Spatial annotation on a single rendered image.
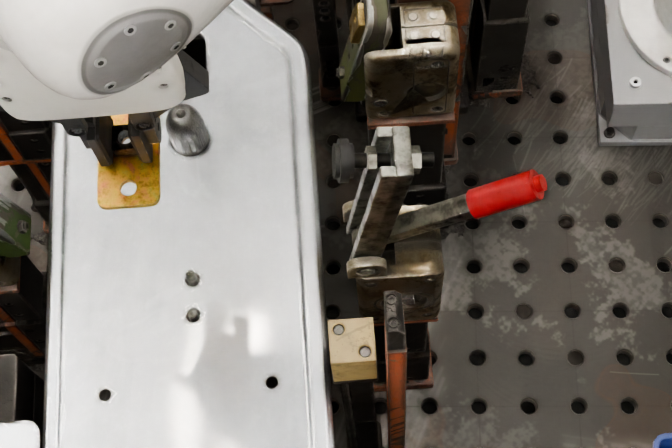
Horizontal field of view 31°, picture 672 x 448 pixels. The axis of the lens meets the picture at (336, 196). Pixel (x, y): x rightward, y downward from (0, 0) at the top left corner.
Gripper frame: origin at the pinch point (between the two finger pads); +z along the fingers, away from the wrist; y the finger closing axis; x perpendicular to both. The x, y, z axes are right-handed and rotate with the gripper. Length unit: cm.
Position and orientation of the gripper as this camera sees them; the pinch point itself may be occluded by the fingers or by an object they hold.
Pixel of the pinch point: (120, 127)
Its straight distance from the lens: 73.0
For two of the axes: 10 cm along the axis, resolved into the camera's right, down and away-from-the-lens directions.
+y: -10.0, 0.8, 0.2
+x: 0.6, 9.2, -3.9
